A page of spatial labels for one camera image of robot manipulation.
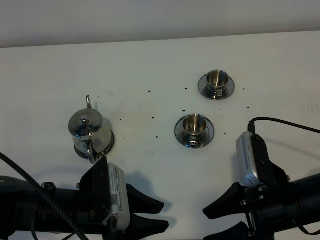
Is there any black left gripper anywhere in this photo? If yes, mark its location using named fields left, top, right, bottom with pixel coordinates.
left=77, top=156, right=169, bottom=240

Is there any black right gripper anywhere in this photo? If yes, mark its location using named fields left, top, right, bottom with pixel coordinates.
left=202, top=162, right=300, bottom=240

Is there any stainless steel teapot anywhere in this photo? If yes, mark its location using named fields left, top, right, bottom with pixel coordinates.
left=68, top=95, right=112, bottom=164

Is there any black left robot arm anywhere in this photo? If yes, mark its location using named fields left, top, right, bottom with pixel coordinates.
left=0, top=157, right=169, bottom=240

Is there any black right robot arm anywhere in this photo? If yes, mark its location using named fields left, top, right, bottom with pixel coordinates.
left=203, top=164, right=320, bottom=240

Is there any steel saucer under teapot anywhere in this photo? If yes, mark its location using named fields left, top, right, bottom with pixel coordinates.
left=73, top=130, right=115, bottom=161

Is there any near stainless steel saucer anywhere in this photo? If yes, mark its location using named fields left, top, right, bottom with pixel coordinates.
left=174, top=115, right=215, bottom=149

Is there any stainless steel saucer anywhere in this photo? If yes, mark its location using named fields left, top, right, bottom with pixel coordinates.
left=198, top=74, right=235, bottom=101
left=174, top=115, right=215, bottom=149

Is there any near stainless steel teacup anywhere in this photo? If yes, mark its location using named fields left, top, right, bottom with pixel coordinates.
left=182, top=113, right=207, bottom=148

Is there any stainless steel teacup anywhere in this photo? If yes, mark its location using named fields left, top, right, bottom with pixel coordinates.
left=182, top=113, right=207, bottom=148
left=206, top=69, right=230, bottom=99

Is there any far stainless steel saucer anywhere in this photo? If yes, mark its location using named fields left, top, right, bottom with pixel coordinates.
left=198, top=74, right=235, bottom=101

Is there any far stainless steel teacup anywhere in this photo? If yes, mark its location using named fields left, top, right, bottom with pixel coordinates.
left=206, top=69, right=230, bottom=99

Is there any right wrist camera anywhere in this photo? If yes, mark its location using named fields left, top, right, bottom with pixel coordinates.
left=236, top=131, right=274, bottom=188

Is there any black right camera cable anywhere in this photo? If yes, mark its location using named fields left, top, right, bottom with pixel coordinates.
left=247, top=117, right=320, bottom=136

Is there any braided left camera cable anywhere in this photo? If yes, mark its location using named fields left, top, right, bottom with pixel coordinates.
left=0, top=151, right=87, bottom=240

